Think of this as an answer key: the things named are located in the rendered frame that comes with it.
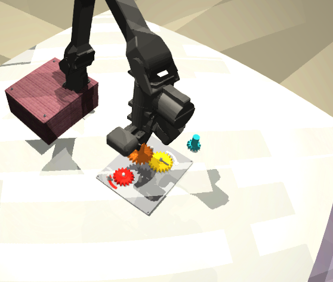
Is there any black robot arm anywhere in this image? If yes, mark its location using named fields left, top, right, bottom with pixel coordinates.
left=58, top=0, right=195, bottom=145

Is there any yellow gear with black stripe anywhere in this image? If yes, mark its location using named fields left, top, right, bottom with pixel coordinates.
left=149, top=151, right=173, bottom=173

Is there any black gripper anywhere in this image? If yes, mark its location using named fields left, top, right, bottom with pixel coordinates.
left=106, top=99, right=156, bottom=157

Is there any orange gear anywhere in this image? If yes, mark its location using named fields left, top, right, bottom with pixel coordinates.
left=127, top=143, right=153, bottom=165

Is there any cyan gear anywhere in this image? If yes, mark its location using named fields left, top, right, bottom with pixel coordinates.
left=187, top=134, right=201, bottom=151

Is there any red gear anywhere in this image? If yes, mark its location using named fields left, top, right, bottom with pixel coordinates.
left=113, top=168, right=134, bottom=186

